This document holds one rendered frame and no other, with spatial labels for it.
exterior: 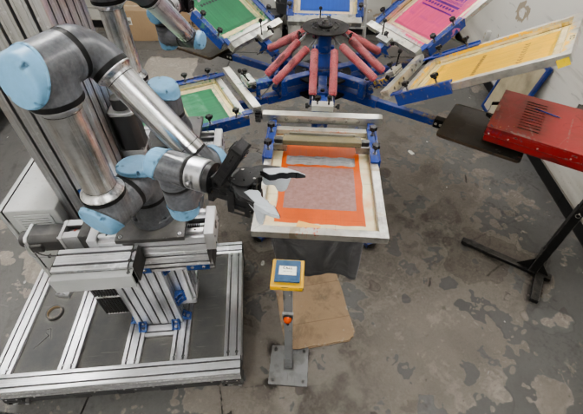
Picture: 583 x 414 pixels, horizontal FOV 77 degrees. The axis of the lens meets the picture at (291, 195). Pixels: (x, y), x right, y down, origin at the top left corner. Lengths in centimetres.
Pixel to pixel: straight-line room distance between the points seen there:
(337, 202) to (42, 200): 119
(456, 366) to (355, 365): 58
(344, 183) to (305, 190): 20
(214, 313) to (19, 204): 116
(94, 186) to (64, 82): 28
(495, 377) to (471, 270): 72
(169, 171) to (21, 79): 32
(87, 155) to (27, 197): 69
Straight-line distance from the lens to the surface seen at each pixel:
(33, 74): 89
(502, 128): 221
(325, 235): 157
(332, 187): 182
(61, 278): 144
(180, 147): 98
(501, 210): 345
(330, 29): 254
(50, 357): 249
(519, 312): 288
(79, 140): 100
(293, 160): 195
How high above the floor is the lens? 220
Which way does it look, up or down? 45 degrees down
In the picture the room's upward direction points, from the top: straight up
